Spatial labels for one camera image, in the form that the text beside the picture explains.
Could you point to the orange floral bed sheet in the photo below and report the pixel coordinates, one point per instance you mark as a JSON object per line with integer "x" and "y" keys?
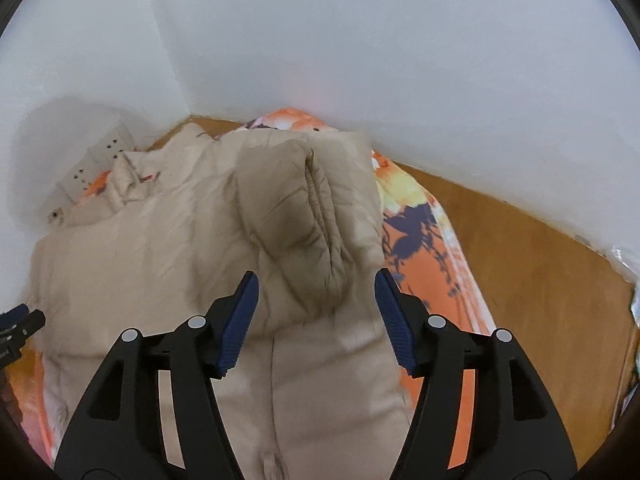
{"x": 425, "y": 249}

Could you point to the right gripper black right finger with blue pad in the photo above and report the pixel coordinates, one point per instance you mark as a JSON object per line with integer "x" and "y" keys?
{"x": 483, "y": 411}

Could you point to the white wall socket panel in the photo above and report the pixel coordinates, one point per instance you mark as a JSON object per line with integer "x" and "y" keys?
{"x": 86, "y": 173}

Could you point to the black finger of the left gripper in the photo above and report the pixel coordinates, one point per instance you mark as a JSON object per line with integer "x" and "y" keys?
{"x": 20, "y": 321}

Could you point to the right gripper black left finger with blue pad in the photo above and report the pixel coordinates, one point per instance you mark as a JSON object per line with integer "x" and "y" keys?
{"x": 150, "y": 411}

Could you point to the beige puffer jacket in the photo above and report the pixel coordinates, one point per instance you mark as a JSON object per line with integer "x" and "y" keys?
{"x": 235, "y": 269}

